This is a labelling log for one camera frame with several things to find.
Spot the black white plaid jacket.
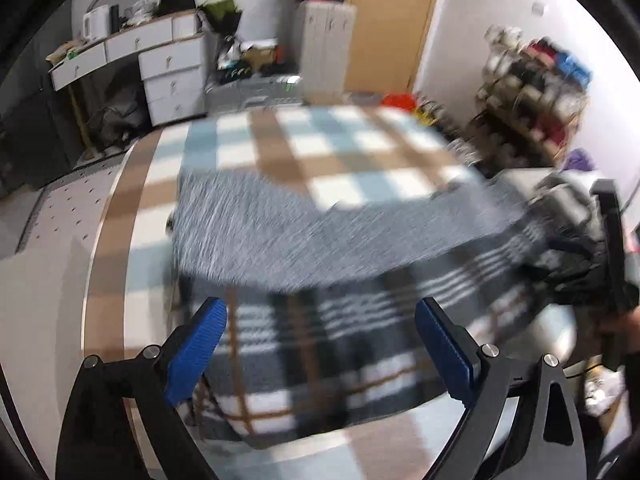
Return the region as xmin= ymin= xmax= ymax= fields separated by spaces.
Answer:
xmin=167 ymin=167 xmax=608 ymax=453

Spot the white drawer desk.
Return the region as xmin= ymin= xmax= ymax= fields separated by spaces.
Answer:
xmin=47 ymin=9 xmax=209 ymax=129

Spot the flat silver suitcase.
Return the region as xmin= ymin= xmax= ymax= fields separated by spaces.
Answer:
xmin=204 ymin=74 xmax=302 ymax=114

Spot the dark bag under desk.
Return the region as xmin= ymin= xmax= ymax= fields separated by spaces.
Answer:
xmin=86 ymin=69 xmax=152 ymax=147

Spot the small brown cardboard box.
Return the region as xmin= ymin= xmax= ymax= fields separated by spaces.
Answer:
xmin=239 ymin=41 xmax=279 ymax=74

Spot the white electric kettle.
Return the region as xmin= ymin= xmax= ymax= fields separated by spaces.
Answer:
xmin=82 ymin=4 xmax=111 ymax=42

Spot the grey dotted floor mat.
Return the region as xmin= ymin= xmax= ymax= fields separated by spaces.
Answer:
xmin=14 ymin=154 xmax=132 ymax=257

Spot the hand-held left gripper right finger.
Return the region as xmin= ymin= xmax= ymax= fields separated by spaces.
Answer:
xmin=414 ymin=297 xmax=588 ymax=480

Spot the tan wooden door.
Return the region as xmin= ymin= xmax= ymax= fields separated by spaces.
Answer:
xmin=344 ymin=0 xmax=444 ymax=94

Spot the dark wrapped bouquet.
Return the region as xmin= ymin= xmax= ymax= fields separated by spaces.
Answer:
xmin=199 ymin=0 xmax=242 ymax=47

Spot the checkered tablecloth table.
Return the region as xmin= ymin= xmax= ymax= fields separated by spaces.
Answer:
xmin=81 ymin=104 xmax=581 ymax=480

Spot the upright beige suitcase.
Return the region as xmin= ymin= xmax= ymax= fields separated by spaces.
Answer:
xmin=294 ymin=1 xmax=357 ymax=94

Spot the red plastic bag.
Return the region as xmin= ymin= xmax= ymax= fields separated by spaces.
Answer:
xmin=381 ymin=92 xmax=417 ymax=112

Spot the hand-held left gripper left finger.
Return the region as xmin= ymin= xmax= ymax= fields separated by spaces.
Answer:
xmin=55 ymin=296 xmax=229 ymax=480

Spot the purple plastic bag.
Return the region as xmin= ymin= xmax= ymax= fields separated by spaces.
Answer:
xmin=564 ymin=148 xmax=597 ymax=172

